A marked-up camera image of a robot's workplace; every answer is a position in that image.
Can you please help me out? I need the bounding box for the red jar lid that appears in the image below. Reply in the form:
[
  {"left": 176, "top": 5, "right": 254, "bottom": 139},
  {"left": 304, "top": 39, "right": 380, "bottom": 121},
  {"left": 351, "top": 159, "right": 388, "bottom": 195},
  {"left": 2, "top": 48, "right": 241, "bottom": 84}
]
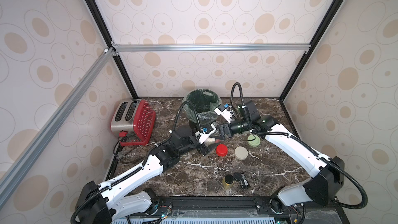
[{"left": 216, "top": 144, "right": 228, "bottom": 157}]

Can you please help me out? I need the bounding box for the light green jar lid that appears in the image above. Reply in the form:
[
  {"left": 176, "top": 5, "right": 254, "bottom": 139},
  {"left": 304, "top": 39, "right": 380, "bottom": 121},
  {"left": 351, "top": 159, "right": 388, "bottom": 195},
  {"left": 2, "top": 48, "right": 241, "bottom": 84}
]
[{"left": 247, "top": 134, "right": 261, "bottom": 147}]

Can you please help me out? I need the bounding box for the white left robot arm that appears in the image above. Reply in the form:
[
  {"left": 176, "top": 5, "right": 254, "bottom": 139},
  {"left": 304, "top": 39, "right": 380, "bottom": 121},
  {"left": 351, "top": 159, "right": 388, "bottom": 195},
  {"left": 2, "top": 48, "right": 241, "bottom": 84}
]
[{"left": 70, "top": 115, "right": 209, "bottom": 224}]

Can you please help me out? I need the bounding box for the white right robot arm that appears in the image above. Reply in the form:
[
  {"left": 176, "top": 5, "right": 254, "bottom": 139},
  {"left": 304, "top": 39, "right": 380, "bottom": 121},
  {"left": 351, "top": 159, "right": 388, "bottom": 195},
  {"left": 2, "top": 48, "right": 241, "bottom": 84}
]
[{"left": 214, "top": 93, "right": 369, "bottom": 214}]

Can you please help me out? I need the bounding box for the black trash bin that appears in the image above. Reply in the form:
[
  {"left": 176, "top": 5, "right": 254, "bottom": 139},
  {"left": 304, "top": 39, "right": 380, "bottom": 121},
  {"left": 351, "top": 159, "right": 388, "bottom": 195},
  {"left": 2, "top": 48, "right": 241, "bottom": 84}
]
[{"left": 189, "top": 119, "right": 202, "bottom": 130}]

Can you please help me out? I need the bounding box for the yellow spice jar black lid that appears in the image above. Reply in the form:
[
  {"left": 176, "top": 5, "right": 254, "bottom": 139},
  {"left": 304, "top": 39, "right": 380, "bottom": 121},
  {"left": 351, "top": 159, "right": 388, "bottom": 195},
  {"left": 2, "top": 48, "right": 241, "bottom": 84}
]
[{"left": 222, "top": 174, "right": 234, "bottom": 190}]

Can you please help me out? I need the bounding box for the dark spice jar black lid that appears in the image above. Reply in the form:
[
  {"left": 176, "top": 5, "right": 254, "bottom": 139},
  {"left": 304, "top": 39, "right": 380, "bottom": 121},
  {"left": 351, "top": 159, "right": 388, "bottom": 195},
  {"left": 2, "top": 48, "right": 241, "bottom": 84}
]
[{"left": 233, "top": 172, "right": 243, "bottom": 185}]

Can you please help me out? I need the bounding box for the small black box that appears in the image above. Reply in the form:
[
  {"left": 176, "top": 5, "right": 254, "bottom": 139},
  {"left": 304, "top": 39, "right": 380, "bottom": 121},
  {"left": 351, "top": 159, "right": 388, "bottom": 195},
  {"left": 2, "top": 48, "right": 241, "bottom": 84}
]
[{"left": 239, "top": 173, "right": 250, "bottom": 189}]

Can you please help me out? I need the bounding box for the red polka dot toaster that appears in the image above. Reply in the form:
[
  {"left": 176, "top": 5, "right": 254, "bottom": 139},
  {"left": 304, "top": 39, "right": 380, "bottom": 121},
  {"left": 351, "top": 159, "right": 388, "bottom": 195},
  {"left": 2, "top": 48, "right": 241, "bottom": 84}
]
[{"left": 110, "top": 99, "right": 155, "bottom": 146}]

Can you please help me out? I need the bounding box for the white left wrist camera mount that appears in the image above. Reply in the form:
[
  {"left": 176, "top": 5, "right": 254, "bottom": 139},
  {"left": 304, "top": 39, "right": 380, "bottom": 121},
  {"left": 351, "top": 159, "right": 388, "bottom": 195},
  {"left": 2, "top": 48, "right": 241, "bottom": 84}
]
[{"left": 199, "top": 123, "right": 217, "bottom": 145}]

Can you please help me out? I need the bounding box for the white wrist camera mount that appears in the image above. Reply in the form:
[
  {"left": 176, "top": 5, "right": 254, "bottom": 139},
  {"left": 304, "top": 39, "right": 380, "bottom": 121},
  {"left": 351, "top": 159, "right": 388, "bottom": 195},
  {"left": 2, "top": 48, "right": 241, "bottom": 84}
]
[
  {"left": 214, "top": 104, "right": 238, "bottom": 123},
  {"left": 199, "top": 123, "right": 217, "bottom": 145}
]

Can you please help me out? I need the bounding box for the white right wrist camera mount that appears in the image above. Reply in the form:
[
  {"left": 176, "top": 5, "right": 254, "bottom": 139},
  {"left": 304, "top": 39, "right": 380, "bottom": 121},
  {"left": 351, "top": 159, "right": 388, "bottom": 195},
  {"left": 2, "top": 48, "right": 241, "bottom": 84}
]
[{"left": 214, "top": 104, "right": 238, "bottom": 123}]

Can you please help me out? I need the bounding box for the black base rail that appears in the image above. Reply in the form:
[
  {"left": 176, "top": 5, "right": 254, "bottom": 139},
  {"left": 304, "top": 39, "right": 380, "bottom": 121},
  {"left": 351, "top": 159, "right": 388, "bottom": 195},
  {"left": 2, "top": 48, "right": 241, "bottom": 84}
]
[{"left": 131, "top": 196, "right": 349, "bottom": 224}]

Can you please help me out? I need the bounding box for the black toaster power cord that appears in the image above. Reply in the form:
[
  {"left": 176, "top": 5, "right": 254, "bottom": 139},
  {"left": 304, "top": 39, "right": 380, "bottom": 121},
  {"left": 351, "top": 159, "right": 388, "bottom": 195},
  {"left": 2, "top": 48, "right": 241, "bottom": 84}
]
[{"left": 113, "top": 135, "right": 158, "bottom": 165}]

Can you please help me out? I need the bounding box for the aluminium frame rail back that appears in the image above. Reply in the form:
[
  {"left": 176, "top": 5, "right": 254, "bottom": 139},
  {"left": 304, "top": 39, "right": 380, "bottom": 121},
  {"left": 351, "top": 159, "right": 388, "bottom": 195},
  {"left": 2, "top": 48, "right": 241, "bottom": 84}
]
[{"left": 105, "top": 43, "right": 311, "bottom": 54}]

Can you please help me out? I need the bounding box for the aluminium frame rail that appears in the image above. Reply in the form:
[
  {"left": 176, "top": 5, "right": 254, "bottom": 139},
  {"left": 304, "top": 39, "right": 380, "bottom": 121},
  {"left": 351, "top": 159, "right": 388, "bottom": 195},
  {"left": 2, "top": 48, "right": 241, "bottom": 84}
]
[
  {"left": 1, "top": 47, "right": 115, "bottom": 208},
  {"left": 105, "top": 43, "right": 311, "bottom": 54}
]

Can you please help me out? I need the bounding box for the aluminium frame rail left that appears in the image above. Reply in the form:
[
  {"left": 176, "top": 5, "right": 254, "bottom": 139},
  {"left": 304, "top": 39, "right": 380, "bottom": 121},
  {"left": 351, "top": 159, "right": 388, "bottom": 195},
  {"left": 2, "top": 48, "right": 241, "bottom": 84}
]
[{"left": 1, "top": 47, "right": 115, "bottom": 208}]

